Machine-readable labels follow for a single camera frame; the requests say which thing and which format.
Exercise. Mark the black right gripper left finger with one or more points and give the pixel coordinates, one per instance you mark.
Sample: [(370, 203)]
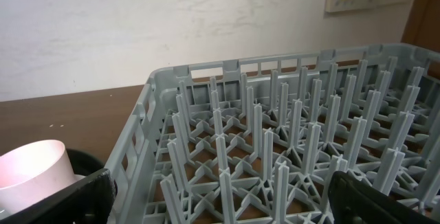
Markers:
[(89, 200)]

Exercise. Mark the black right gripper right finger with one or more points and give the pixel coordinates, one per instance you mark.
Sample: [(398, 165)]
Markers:
[(351, 200)]

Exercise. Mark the pink cup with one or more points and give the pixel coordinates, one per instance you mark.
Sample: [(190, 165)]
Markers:
[(33, 172)]

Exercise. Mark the grey dishwasher rack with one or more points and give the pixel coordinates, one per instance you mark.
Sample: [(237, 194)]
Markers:
[(257, 140)]

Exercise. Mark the round black tray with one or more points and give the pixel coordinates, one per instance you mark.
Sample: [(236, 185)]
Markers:
[(83, 163)]

